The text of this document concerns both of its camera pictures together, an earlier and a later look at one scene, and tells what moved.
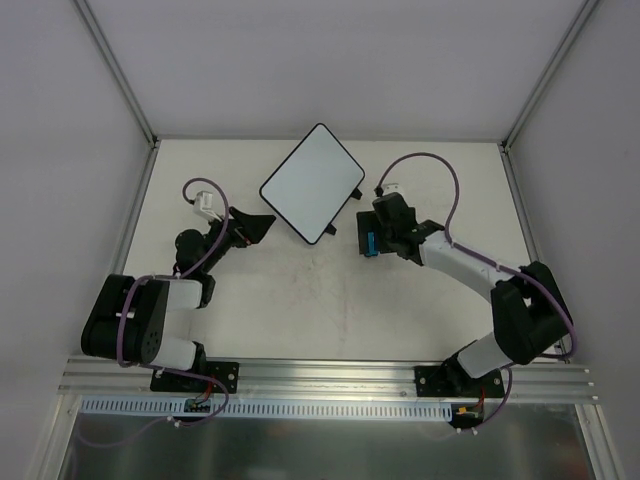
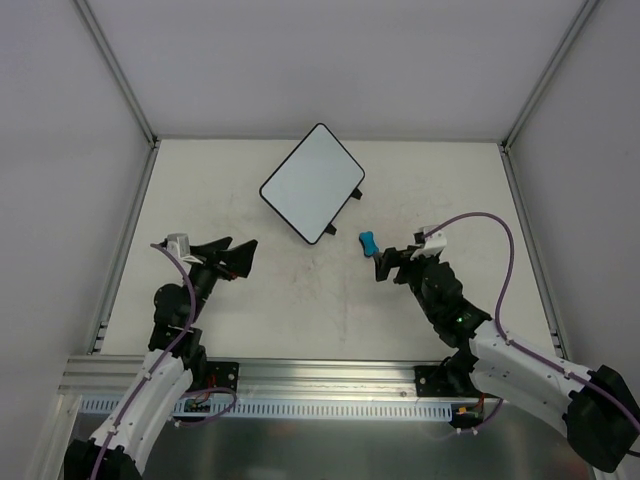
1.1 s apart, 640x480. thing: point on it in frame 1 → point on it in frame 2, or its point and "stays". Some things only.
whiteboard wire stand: [331, 229] stays
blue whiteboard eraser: [372, 252] stays
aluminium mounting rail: [553, 377] stays
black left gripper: [236, 228] → [215, 263]
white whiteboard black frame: [313, 183] stays
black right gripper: [379, 233] → [403, 263]
